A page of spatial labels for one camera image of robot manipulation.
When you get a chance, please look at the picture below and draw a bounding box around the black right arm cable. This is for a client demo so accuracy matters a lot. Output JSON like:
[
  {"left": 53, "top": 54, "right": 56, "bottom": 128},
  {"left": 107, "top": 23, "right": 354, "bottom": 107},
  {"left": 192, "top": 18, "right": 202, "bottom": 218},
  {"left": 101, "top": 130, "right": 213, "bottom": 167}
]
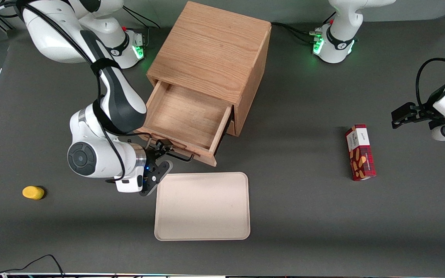
[{"left": 14, "top": 0, "right": 127, "bottom": 183}]

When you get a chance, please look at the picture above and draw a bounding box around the thin black table cable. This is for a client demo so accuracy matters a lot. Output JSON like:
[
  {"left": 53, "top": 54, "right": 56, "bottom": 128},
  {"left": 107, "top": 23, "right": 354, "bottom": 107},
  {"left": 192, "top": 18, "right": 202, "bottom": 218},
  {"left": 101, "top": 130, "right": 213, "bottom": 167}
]
[{"left": 0, "top": 254, "right": 65, "bottom": 278}]

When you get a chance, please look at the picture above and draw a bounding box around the wooden drawer cabinet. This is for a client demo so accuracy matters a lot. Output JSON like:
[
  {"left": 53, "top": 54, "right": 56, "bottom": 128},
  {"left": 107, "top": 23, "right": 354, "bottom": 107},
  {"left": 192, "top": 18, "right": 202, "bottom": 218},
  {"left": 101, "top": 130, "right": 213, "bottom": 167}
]
[{"left": 146, "top": 1, "right": 272, "bottom": 137}]

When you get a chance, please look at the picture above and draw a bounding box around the yellow lemon toy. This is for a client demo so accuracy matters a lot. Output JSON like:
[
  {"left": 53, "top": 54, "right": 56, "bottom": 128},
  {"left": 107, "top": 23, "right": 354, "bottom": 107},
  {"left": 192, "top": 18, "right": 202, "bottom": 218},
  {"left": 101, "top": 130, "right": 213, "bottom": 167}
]
[{"left": 22, "top": 186, "right": 46, "bottom": 200}]

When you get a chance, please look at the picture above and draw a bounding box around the beige plastic tray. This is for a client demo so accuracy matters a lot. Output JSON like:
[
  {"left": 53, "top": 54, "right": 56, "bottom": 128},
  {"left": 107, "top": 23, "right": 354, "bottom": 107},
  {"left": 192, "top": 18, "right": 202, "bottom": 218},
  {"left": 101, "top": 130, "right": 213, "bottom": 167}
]
[{"left": 154, "top": 172, "right": 251, "bottom": 241}]

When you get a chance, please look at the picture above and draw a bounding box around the black right base cable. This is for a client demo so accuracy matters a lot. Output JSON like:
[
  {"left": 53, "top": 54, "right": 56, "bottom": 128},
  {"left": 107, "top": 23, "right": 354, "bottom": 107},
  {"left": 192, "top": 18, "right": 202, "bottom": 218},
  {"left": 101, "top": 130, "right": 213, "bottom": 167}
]
[{"left": 122, "top": 7, "right": 161, "bottom": 30}]

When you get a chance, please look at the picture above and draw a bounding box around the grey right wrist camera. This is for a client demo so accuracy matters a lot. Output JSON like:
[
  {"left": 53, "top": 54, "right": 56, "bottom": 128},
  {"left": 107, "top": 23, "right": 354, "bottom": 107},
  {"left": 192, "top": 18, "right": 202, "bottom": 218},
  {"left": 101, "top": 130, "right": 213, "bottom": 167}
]
[{"left": 139, "top": 160, "right": 173, "bottom": 196}]

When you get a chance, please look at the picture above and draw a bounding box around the black base cable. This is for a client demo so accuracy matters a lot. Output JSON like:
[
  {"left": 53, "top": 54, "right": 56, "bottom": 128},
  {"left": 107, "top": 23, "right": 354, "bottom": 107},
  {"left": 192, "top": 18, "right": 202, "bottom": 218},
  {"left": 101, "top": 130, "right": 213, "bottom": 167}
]
[
  {"left": 271, "top": 21, "right": 323, "bottom": 44},
  {"left": 122, "top": 7, "right": 161, "bottom": 30}
]

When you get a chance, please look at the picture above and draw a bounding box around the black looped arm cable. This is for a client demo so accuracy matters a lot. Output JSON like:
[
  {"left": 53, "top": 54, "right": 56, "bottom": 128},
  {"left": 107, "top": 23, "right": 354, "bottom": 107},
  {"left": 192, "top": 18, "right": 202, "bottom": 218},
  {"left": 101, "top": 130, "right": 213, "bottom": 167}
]
[{"left": 416, "top": 58, "right": 445, "bottom": 112}]

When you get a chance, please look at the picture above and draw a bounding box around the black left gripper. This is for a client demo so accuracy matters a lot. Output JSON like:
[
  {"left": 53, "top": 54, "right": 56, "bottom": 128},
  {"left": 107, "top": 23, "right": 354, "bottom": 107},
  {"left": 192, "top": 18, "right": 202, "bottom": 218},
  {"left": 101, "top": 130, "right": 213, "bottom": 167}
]
[{"left": 391, "top": 100, "right": 445, "bottom": 131}]

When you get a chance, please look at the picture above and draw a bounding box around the black left base cable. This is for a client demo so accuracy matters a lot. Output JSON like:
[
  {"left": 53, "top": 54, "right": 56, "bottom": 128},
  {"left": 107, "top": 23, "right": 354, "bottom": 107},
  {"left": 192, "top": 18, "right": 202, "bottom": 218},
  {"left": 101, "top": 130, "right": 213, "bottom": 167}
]
[{"left": 271, "top": 21, "right": 323, "bottom": 44}]

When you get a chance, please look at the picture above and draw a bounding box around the wooden drawer with lipped front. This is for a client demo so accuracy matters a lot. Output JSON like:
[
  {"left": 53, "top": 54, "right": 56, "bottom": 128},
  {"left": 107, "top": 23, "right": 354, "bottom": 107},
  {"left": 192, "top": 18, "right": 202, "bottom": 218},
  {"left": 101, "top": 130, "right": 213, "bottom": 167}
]
[{"left": 136, "top": 80, "right": 234, "bottom": 167}]

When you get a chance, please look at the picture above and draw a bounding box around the red plaid cookie box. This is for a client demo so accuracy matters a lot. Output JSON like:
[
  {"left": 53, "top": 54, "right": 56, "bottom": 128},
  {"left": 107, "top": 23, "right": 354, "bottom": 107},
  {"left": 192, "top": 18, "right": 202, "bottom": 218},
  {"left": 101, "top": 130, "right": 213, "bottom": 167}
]
[{"left": 345, "top": 124, "right": 377, "bottom": 181}]

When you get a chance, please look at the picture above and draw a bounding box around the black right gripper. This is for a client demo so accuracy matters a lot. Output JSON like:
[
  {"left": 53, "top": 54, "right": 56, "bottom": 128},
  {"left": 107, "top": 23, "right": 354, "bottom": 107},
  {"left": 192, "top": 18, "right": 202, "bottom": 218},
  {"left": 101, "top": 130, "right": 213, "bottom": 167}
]
[{"left": 142, "top": 138, "right": 174, "bottom": 182}]

